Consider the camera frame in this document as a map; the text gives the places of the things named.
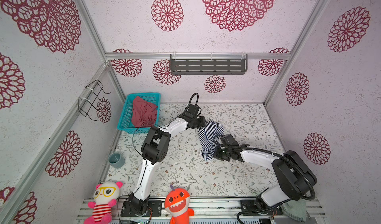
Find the blue white striped tank top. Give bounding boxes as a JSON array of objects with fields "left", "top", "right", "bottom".
[{"left": 197, "top": 120, "right": 224, "bottom": 161}]

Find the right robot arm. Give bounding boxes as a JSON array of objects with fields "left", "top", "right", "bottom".
[{"left": 212, "top": 134, "right": 317, "bottom": 210}]

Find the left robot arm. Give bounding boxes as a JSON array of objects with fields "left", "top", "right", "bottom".
[{"left": 127, "top": 104, "right": 206, "bottom": 215}]

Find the maroon tank top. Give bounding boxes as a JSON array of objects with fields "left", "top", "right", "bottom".
[{"left": 131, "top": 97, "right": 158, "bottom": 128}]

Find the teal plastic basket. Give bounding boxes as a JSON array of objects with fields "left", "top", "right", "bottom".
[{"left": 118, "top": 93, "right": 161, "bottom": 134}]

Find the floral tablecloth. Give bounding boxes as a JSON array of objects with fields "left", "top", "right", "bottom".
[{"left": 105, "top": 104, "right": 284, "bottom": 197}]

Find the red monster plush toy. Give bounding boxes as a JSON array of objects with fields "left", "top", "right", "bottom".
[{"left": 164, "top": 185, "right": 194, "bottom": 224}]

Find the grey-green cup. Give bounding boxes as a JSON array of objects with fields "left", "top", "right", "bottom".
[{"left": 108, "top": 152, "right": 125, "bottom": 169}]

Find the green cloth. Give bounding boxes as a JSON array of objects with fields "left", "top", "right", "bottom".
[{"left": 281, "top": 199, "right": 307, "bottom": 223}]

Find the white pink plush doll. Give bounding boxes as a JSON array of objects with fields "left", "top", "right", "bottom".
[{"left": 84, "top": 181, "right": 124, "bottom": 224}]

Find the grey wall shelf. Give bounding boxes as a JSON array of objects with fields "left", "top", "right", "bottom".
[{"left": 170, "top": 54, "right": 248, "bottom": 75}]

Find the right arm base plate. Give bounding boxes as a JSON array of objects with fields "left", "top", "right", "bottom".
[{"left": 239, "top": 199, "right": 283, "bottom": 216}]

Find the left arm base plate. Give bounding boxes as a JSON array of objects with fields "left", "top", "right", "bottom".
[{"left": 121, "top": 200, "right": 163, "bottom": 217}]

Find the black wire wall rack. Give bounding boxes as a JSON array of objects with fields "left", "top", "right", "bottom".
[{"left": 77, "top": 80, "right": 112, "bottom": 124}]

